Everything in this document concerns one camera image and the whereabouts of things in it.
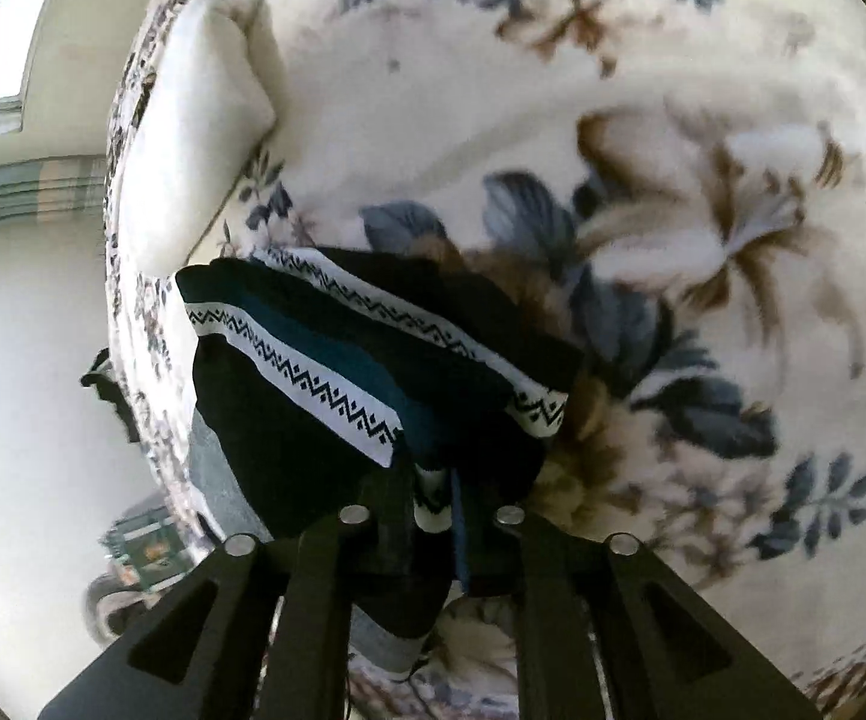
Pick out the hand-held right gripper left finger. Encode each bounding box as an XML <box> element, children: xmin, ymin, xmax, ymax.
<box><xmin>38</xmin><ymin>506</ymin><xmax>370</xmax><ymax>720</ymax></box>

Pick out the striped knit sweater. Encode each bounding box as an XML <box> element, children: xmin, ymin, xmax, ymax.
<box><xmin>175</xmin><ymin>246</ymin><xmax>585</xmax><ymax>676</ymax></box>

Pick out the black clothes pile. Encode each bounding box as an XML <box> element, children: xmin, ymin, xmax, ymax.
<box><xmin>80</xmin><ymin>349</ymin><xmax>141</xmax><ymax>443</ymax></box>

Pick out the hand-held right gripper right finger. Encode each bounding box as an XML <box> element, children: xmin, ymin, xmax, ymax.
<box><xmin>494</xmin><ymin>506</ymin><xmax>824</xmax><ymax>720</ymax></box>

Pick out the floral bed blanket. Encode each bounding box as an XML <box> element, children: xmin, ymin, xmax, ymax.
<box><xmin>103</xmin><ymin>0</ymin><xmax>866</xmax><ymax>720</ymax></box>

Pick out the teal striped curtain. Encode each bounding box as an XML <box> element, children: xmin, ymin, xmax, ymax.
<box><xmin>0</xmin><ymin>154</ymin><xmax>107</xmax><ymax>230</ymax></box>

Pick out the white folded cloth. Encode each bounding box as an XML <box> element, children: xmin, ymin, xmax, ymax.
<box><xmin>127</xmin><ymin>0</ymin><xmax>287</xmax><ymax>275</ymax></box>

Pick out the green toy set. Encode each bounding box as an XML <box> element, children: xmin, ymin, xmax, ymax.
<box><xmin>83</xmin><ymin>506</ymin><xmax>205</xmax><ymax>646</ymax></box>

